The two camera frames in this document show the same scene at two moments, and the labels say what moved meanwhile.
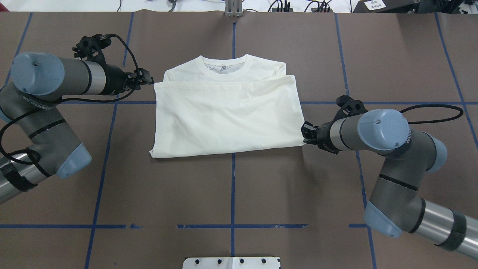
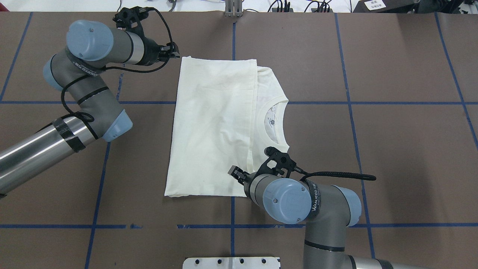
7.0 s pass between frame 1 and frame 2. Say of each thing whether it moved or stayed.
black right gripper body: moved
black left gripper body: moved
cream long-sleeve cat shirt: moved
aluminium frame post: stayed
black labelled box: stayed
